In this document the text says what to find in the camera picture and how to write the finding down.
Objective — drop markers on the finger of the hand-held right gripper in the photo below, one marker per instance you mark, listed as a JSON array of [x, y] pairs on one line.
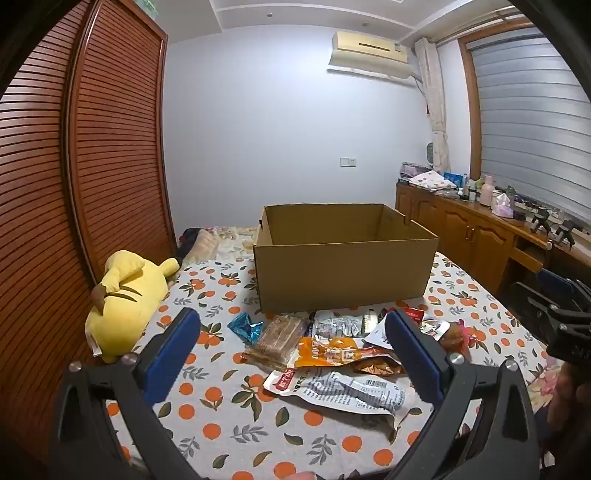
[[531, 300], [554, 279]]

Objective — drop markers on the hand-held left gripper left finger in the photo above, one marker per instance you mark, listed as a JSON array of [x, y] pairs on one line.
[[171, 353]]

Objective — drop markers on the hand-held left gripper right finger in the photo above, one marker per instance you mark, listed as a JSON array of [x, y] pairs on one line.
[[415, 355]]

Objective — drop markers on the red snack packet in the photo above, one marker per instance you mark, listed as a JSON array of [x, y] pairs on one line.
[[412, 314]]

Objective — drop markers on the pink-wrapped snack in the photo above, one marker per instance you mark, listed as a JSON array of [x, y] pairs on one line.
[[455, 339]]

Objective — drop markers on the blue candy packet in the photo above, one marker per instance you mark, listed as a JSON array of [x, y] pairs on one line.
[[244, 327]]

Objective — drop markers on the white red-label snack packet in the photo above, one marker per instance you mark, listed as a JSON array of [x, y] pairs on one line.
[[341, 392]]

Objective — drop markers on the orange snack packet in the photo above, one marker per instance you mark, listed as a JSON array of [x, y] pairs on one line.
[[332, 353]]

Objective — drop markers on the clear brown cracker packet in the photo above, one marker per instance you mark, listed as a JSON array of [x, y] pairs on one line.
[[277, 341]]

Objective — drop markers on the cardboard box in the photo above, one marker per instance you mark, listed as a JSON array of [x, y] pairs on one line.
[[341, 277]]

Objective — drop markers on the white red figure-print packet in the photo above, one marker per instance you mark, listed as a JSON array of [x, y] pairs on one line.
[[436, 327]]

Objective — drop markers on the brown snack packet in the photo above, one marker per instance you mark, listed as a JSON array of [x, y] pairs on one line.
[[378, 367]]

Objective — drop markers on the plain white snack packet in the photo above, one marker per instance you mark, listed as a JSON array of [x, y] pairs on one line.
[[381, 334]]

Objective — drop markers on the black clamp stand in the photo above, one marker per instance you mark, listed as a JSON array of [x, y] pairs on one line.
[[539, 219], [564, 233]]

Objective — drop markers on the yellow plush toy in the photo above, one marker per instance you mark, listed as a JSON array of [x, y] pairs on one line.
[[124, 300]]

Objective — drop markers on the orange-print bed sheet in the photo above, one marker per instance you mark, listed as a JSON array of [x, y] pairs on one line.
[[221, 415]]

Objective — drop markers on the white printed snack packet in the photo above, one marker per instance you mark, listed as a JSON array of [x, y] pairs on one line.
[[339, 325]]

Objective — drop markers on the wooden sideboard cabinet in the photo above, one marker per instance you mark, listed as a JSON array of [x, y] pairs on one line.
[[475, 235]]

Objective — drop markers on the pink tissue pack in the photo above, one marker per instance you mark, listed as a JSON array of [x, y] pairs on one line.
[[503, 206]]

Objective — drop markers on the pink thermos bottle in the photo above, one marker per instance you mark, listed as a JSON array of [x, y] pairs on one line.
[[486, 191]]

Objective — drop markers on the dark cloth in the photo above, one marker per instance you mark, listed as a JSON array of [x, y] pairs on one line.
[[188, 242]]

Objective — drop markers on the floral blanket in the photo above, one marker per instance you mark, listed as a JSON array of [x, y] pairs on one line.
[[221, 242]]

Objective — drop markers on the blue box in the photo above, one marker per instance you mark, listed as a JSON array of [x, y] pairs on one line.
[[453, 178]]

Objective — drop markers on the grey window blind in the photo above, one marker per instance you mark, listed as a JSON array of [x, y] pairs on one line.
[[531, 129]]

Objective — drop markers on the folded floral cloth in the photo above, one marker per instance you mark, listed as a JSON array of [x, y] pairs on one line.
[[431, 180]]

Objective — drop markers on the purple bag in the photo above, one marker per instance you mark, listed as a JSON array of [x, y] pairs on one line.
[[413, 170]]

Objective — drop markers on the small white fan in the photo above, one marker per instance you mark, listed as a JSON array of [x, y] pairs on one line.
[[430, 154]]

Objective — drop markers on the wooden louvered wardrobe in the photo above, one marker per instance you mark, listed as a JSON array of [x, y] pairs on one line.
[[115, 161]]

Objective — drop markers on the pale patterned curtain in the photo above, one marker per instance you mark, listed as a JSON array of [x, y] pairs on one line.
[[436, 101]]

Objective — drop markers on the white air conditioner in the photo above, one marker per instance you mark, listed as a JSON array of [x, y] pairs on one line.
[[369, 55]]

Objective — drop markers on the wooden window frame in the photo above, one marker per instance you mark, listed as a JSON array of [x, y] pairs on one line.
[[473, 115]]

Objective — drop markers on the white wall switch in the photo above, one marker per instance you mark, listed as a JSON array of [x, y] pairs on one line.
[[348, 161]]

